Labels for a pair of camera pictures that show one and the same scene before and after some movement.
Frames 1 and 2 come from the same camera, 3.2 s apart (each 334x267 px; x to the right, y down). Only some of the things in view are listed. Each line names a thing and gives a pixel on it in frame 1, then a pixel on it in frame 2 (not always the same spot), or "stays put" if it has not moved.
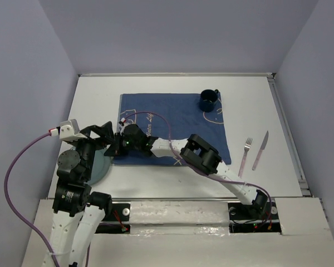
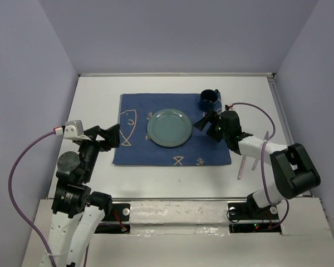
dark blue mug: x=207 y=99 stays put
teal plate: x=101 y=166 -> x=170 y=127
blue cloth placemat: x=174 y=116 stays put
